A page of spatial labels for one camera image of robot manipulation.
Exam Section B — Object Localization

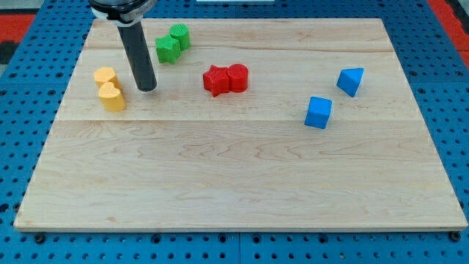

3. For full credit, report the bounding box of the blue triangular prism block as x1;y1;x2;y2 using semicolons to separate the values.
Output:
336;67;364;98

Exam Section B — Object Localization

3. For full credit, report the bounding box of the red star block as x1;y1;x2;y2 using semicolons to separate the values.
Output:
202;65;229;97

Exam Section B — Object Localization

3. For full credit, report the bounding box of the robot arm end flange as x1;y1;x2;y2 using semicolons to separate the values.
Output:
89;0;158;27

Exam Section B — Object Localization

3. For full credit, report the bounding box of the yellow heart block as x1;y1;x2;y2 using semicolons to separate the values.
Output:
98;82;126;111

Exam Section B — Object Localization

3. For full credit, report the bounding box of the green star block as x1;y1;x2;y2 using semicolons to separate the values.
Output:
155;34;181;64

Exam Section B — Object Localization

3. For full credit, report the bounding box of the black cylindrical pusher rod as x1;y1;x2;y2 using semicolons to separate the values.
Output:
118;22;157;92

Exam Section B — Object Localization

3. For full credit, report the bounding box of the blue cube block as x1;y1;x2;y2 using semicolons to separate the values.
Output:
304;97;333;129

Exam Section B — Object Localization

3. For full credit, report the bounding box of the green cylinder block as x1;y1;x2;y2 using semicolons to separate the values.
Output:
169;23;191;51

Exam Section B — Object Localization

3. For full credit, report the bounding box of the red cylinder block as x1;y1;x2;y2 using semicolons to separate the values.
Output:
226;64;249;92

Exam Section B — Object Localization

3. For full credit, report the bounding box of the wooden board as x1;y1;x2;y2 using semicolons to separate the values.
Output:
14;18;468;232

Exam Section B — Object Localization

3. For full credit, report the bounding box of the yellow hexagon block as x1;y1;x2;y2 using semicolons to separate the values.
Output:
93;67;121;89

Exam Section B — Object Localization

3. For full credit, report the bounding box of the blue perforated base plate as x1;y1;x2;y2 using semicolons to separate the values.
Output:
1;0;468;263

